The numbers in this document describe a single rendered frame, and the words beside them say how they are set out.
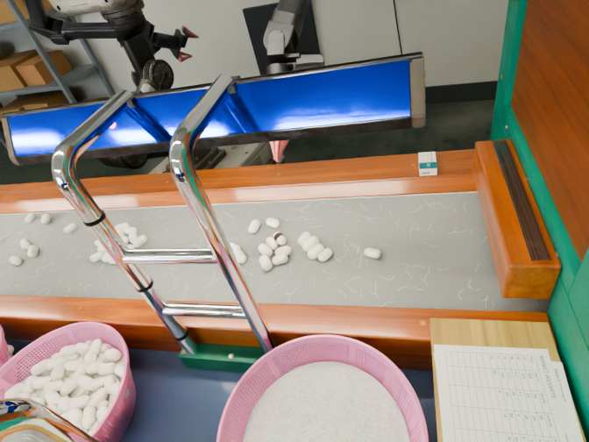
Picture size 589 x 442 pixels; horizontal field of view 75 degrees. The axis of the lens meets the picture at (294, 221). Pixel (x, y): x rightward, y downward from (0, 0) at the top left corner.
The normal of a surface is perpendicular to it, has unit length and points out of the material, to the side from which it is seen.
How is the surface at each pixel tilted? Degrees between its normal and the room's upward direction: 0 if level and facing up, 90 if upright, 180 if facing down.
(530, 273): 90
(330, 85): 58
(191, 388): 0
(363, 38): 90
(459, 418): 0
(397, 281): 0
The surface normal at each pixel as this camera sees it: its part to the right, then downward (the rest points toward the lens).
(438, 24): -0.28, 0.68
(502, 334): -0.22, -0.73
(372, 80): -0.27, 0.19
